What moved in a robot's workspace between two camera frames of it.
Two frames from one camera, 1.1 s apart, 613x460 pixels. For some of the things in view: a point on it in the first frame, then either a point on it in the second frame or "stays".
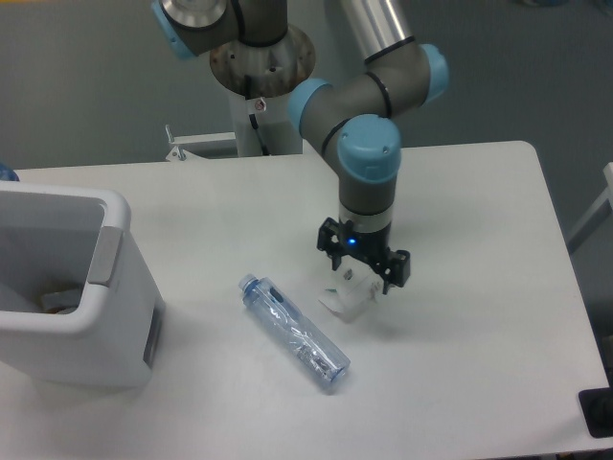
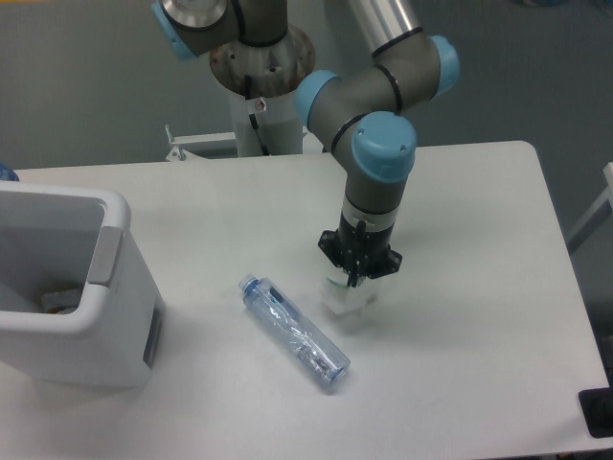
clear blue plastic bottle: x=272 y=308 stays
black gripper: x=394 y=266 → x=363 y=253
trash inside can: x=60 y=302 stays
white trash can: x=55 y=239 stays
